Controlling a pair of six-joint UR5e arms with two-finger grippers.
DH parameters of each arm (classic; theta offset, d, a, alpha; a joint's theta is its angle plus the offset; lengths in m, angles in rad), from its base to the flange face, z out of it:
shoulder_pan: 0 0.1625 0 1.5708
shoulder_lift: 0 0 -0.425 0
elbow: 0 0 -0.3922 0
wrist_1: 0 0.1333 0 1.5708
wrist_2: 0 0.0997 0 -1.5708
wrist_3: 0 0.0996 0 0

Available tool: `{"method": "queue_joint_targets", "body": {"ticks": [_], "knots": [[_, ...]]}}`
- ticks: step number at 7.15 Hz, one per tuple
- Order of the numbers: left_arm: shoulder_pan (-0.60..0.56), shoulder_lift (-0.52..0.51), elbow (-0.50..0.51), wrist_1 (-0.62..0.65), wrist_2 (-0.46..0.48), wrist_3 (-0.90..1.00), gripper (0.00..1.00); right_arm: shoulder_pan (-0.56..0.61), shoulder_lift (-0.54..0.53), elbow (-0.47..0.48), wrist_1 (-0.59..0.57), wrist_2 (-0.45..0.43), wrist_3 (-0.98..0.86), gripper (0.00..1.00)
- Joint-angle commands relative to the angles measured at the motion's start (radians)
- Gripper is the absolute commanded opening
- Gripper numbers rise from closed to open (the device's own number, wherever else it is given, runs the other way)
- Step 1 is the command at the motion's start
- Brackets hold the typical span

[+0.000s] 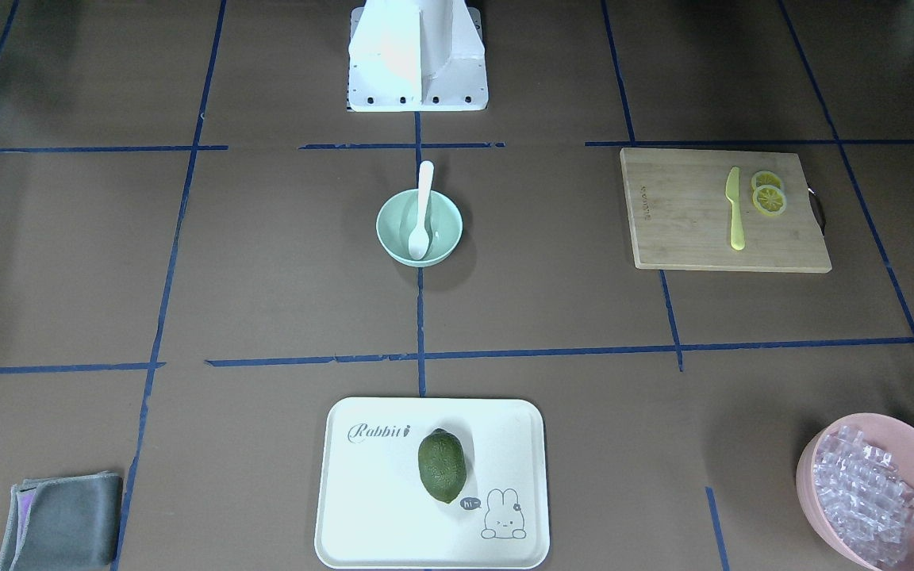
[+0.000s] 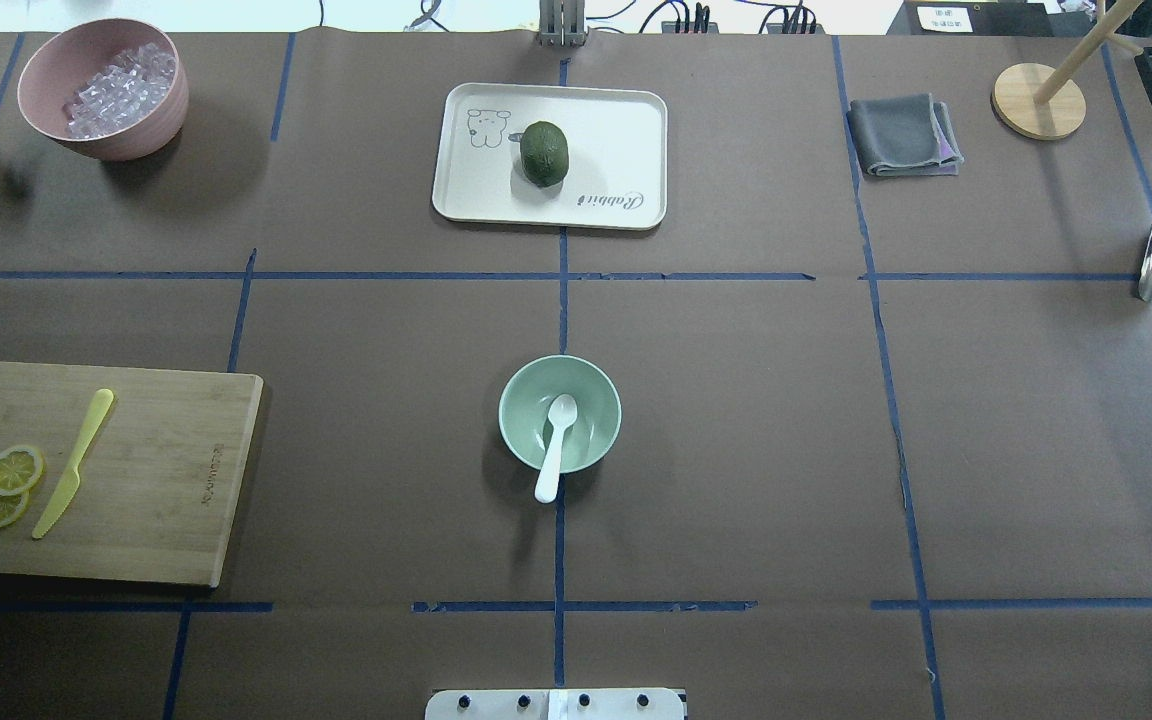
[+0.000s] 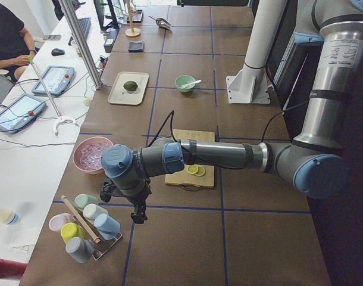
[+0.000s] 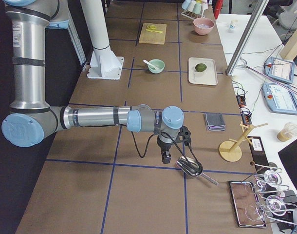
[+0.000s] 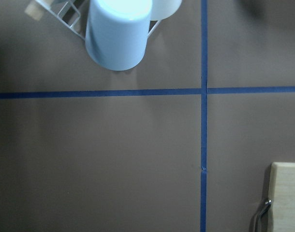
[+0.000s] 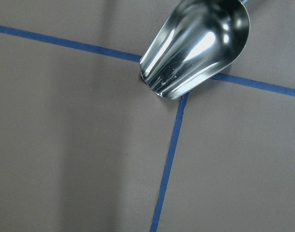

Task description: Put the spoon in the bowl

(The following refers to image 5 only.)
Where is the bamboo cutting board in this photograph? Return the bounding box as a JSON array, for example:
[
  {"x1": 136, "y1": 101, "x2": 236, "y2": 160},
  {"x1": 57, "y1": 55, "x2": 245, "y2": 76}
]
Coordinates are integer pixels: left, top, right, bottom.
[{"x1": 254, "y1": 162, "x2": 295, "y2": 232}]

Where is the blue cup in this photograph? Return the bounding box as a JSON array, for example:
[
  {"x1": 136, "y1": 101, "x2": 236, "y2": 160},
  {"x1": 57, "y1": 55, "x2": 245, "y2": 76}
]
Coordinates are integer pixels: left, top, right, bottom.
[{"x1": 85, "y1": 0, "x2": 152, "y2": 71}]

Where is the cup rack with wooden handle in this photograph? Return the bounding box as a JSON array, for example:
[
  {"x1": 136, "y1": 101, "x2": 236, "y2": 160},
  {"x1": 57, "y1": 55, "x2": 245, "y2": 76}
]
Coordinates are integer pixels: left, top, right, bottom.
[{"x1": 25, "y1": 0, "x2": 161, "y2": 40}]

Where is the white cup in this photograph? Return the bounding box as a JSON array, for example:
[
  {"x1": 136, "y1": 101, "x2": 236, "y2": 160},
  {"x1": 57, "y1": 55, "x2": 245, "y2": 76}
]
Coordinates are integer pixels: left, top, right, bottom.
[{"x1": 150, "y1": 0, "x2": 182, "y2": 21}]

